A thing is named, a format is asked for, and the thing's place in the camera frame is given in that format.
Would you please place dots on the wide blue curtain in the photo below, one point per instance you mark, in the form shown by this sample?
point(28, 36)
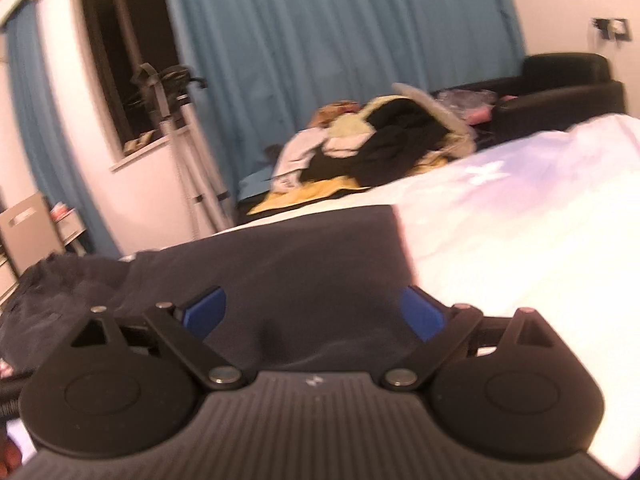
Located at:
point(325, 35)

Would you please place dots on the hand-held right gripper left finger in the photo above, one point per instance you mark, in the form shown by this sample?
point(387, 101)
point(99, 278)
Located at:
point(205, 310)

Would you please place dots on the black armchair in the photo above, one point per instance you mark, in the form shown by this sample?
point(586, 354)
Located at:
point(560, 85)

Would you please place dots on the garment steamer stand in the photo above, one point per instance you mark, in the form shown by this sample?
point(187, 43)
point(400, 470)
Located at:
point(192, 160)

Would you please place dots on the black pants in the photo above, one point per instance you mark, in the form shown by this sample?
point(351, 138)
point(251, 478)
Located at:
point(300, 270)

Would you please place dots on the narrow blue curtain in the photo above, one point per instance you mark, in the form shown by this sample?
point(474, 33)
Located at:
point(50, 135)

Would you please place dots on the dark window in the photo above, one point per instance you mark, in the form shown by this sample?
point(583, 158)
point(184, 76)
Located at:
point(115, 50)

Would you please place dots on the beige and black chair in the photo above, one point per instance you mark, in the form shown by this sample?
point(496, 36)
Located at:
point(30, 235)

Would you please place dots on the socks on windowsill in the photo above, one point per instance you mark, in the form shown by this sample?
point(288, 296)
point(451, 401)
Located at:
point(140, 141)

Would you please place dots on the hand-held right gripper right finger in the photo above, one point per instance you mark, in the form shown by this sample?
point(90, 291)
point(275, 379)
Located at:
point(422, 315)

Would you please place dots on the pastel bed sheet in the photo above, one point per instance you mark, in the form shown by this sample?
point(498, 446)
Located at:
point(500, 220)

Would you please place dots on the wall outlet with charger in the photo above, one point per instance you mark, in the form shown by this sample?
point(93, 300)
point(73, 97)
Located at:
point(617, 28)

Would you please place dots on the white dresser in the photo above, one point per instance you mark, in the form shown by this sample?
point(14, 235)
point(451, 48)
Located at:
point(72, 232)

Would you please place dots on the pile of clothes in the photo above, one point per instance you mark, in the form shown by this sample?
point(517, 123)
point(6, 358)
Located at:
point(390, 140)

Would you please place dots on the blue cloth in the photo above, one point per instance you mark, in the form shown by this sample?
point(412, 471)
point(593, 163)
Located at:
point(255, 185)

